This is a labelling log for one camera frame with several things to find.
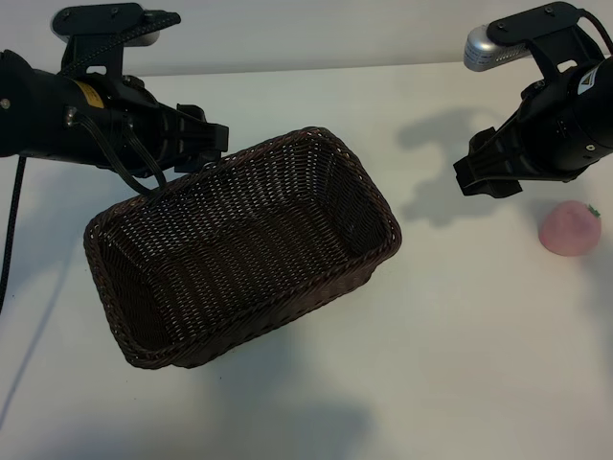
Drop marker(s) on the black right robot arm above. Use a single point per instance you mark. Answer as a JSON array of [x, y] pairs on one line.
[[594, 120]]

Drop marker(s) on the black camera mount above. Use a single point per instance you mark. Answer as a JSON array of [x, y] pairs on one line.
[[96, 16], [536, 19]]

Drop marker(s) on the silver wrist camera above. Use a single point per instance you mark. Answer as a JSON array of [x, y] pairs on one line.
[[143, 39], [483, 50]]

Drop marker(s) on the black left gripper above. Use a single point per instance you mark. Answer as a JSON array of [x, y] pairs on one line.
[[153, 134]]

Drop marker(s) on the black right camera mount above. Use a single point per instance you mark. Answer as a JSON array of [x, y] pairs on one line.
[[536, 19]]

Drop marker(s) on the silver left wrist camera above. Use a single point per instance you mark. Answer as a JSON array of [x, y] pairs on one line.
[[143, 39]]

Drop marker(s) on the pink peach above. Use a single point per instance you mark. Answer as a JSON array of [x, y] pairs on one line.
[[570, 232]]

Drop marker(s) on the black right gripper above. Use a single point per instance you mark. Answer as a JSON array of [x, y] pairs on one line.
[[531, 144]]

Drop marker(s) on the dark brown wicker basket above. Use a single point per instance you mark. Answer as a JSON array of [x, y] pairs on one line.
[[239, 249]]

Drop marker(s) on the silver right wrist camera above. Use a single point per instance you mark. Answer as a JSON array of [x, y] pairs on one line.
[[483, 50]]

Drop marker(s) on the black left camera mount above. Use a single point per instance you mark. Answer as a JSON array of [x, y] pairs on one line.
[[96, 16]]

